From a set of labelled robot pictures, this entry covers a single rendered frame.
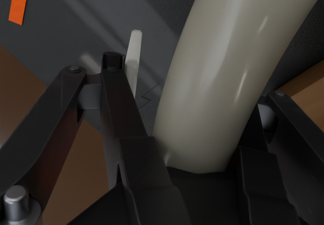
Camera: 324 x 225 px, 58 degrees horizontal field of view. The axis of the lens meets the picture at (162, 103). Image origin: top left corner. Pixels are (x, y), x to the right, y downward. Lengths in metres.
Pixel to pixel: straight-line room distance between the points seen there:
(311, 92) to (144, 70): 0.58
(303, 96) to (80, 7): 0.81
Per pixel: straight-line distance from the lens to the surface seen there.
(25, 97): 1.29
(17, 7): 1.14
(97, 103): 0.15
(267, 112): 0.16
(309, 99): 1.13
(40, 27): 1.13
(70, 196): 1.58
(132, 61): 0.16
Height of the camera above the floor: 1.01
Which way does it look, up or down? 60 degrees down
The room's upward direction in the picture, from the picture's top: 175 degrees counter-clockwise
